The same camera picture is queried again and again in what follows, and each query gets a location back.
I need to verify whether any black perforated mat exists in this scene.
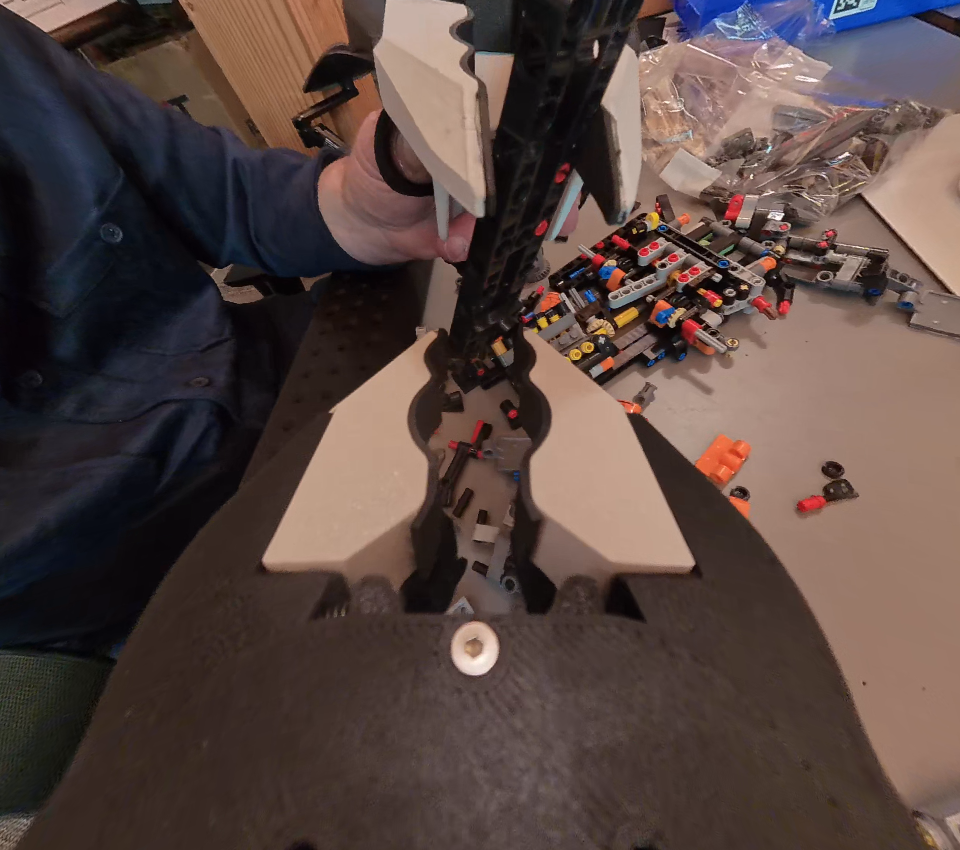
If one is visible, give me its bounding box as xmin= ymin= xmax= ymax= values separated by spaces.
xmin=247 ymin=273 xmax=436 ymax=476

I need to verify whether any black lego piece red pin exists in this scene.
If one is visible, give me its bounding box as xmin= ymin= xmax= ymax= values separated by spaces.
xmin=796 ymin=479 xmax=860 ymax=514

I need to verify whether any black chair armrest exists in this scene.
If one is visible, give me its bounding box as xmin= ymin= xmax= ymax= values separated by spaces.
xmin=292 ymin=44 xmax=376 ymax=150

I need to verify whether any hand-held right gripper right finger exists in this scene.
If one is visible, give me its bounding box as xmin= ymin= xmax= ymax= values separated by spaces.
xmin=513 ymin=329 xmax=697 ymax=616

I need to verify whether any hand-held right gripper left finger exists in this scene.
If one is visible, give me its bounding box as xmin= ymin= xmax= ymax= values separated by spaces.
xmin=262 ymin=331 xmax=460 ymax=615

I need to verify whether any lego subassembly with curved panel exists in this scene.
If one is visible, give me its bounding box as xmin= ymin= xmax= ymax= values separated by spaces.
xmin=723 ymin=190 xmax=960 ymax=341

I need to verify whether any white book stand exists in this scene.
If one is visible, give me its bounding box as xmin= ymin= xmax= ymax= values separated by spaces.
xmin=858 ymin=115 xmax=960 ymax=240

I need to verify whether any black lego frame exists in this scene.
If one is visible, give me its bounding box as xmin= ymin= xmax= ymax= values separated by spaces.
xmin=448 ymin=0 xmax=650 ymax=394

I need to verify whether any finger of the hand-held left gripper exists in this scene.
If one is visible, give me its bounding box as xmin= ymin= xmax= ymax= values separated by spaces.
xmin=583 ymin=46 xmax=644 ymax=226
xmin=372 ymin=0 xmax=496 ymax=219

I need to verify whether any orange lego bracket piece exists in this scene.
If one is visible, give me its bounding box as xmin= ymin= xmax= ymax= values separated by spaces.
xmin=693 ymin=434 xmax=753 ymax=485

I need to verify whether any person's left hand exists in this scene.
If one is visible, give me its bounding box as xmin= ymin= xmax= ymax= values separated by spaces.
xmin=318 ymin=111 xmax=474 ymax=266

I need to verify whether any clear bag of lego pieces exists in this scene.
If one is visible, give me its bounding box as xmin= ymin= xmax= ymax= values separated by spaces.
xmin=637 ymin=3 xmax=946 ymax=225

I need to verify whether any person's torso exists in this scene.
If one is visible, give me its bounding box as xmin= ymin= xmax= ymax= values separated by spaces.
xmin=0 ymin=6 xmax=339 ymax=649

